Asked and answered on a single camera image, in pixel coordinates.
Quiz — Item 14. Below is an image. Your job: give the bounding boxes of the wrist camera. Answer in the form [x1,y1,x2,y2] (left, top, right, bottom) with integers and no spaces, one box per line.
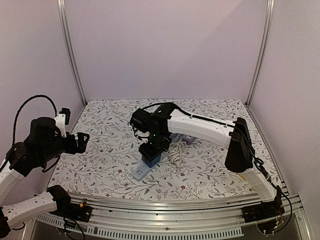
[129,108,151,133]
[28,107,71,144]

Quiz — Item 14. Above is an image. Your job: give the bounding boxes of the right aluminium frame post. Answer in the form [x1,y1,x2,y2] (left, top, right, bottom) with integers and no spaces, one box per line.
[245,0,275,108]

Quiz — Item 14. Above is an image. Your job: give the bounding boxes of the white coiled power cable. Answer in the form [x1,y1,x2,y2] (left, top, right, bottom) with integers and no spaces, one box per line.
[167,142,188,169]

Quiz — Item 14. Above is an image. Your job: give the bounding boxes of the floral patterned table mat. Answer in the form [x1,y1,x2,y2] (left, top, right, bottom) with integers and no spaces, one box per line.
[48,98,281,201]

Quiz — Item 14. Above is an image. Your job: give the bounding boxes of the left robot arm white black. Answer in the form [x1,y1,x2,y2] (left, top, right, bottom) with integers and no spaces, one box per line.
[0,108,92,238]

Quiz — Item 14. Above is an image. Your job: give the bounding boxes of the blue cube socket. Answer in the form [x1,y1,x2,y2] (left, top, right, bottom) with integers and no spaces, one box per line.
[141,154,162,168]

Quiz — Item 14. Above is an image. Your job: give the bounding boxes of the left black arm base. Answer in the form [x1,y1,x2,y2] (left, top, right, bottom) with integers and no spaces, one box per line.
[50,198,93,223]

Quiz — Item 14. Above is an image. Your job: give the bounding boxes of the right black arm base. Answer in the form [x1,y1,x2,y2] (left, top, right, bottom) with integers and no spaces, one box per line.
[241,200,285,223]

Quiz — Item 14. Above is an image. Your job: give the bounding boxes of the grey-blue power strip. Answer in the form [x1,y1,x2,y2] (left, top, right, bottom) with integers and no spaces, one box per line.
[132,162,159,182]

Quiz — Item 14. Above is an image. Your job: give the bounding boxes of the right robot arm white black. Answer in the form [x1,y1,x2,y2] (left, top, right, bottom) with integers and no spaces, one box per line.
[130,102,283,218]

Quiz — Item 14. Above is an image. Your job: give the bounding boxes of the purple power strip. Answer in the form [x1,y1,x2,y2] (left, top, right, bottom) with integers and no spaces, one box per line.
[181,134,196,145]

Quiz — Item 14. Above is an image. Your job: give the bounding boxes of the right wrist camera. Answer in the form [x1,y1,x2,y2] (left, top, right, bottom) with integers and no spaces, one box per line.
[129,108,151,133]

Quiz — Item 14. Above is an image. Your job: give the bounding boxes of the aluminium frame post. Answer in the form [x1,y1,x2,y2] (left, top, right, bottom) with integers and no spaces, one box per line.
[245,0,275,108]
[57,0,88,107]

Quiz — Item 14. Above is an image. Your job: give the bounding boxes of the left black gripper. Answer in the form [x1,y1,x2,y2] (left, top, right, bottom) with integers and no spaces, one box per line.
[40,131,90,163]

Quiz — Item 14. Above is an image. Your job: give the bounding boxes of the left aluminium frame post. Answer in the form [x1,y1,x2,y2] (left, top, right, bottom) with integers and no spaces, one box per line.
[57,0,88,107]

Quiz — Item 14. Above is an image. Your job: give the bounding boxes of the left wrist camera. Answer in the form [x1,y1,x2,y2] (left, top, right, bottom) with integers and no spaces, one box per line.
[28,107,71,144]

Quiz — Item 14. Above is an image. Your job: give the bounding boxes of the aluminium front rail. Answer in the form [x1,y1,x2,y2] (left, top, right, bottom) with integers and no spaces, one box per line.
[24,192,305,238]

